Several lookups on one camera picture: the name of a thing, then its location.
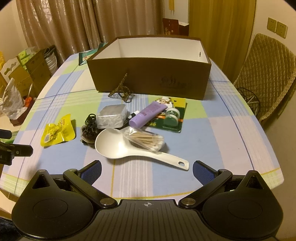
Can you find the quilted beige chair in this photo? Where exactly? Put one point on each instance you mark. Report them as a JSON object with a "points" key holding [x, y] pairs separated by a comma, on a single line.
{"points": [[268, 73]]}

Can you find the bag of cotton swabs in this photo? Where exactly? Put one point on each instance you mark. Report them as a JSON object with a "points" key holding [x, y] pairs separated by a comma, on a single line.
{"points": [[143, 139]]}

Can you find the yellow wooden door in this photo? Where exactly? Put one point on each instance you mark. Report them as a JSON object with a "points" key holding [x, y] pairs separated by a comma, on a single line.
{"points": [[225, 29]]}

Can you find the yellow snack packet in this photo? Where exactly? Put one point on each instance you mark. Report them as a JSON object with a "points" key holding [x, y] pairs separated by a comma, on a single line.
{"points": [[58, 133]]}

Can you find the brown cardboard box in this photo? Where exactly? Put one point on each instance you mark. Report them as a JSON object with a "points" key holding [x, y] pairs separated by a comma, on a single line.
{"points": [[166, 65]]}

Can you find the green snack packet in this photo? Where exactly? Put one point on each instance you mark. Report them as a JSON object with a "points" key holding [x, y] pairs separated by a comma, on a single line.
{"points": [[84, 56]]}

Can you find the dark red gift bag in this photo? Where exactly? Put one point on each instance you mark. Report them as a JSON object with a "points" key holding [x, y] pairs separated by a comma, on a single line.
{"points": [[175, 27]]}

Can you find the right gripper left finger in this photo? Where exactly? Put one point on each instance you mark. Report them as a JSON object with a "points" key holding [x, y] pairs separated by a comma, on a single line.
{"points": [[81, 181]]}

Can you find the cardboard boxes beside table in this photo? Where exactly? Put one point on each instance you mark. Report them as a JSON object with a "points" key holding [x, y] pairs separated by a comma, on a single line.
{"points": [[37, 73]]}

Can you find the white rice spoon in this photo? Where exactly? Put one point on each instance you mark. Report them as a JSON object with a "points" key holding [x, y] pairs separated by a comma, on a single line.
{"points": [[111, 144]]}

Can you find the beige curtain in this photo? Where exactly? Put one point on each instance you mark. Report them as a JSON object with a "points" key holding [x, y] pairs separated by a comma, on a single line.
{"points": [[76, 26]]}

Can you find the purple cream tube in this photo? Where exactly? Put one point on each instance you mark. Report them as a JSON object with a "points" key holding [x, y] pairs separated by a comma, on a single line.
{"points": [[147, 114]]}

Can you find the dark velvet scrunchie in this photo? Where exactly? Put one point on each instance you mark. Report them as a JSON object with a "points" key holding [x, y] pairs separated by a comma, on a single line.
{"points": [[89, 134]]}

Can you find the wall switch plate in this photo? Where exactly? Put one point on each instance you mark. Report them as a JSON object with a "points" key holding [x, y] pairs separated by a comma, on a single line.
{"points": [[277, 27]]}

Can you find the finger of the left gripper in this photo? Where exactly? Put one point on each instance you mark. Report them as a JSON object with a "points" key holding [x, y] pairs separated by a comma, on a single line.
{"points": [[9, 151], [6, 134]]}

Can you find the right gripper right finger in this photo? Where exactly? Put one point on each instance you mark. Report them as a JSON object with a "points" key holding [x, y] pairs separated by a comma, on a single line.
{"points": [[213, 182]]}

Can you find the clear floss pick box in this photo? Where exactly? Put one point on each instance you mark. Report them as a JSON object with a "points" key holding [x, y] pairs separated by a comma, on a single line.
{"points": [[112, 116]]}

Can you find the green carded balm jar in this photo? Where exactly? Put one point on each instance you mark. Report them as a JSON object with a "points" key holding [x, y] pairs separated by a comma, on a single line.
{"points": [[170, 119]]}

